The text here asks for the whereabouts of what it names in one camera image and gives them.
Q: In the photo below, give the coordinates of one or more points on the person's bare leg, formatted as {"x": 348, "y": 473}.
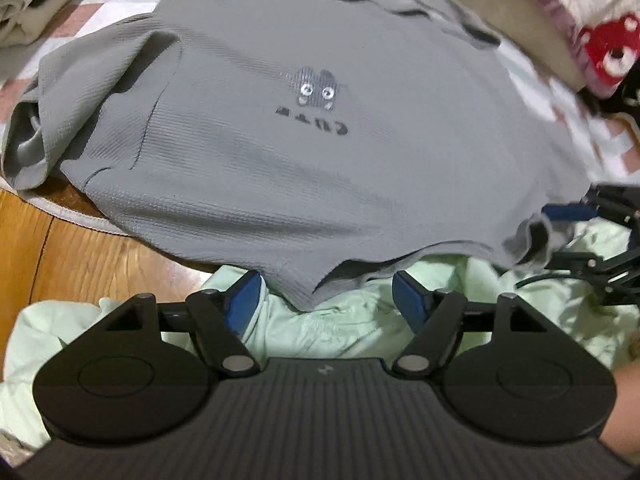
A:
{"x": 627, "y": 410}

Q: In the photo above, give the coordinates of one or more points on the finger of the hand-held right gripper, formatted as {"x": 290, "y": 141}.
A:
{"x": 570, "y": 211}
{"x": 575, "y": 261}

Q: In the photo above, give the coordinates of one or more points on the beige bed frame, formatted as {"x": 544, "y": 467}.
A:
{"x": 510, "y": 15}

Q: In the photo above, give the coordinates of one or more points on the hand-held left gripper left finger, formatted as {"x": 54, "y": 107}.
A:
{"x": 246, "y": 302}

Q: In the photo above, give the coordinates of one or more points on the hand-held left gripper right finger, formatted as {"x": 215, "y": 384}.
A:
{"x": 409, "y": 300}

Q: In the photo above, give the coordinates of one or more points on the strawberry print quilt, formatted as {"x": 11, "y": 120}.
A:
{"x": 600, "y": 10}

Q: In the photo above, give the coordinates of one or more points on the grey waffle shirt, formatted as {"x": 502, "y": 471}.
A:
{"x": 300, "y": 160}

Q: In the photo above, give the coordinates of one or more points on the stack of folded clothes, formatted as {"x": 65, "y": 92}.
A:
{"x": 30, "y": 10}

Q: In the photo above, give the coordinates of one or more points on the light green cloth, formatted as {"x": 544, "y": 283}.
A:
{"x": 325, "y": 330}

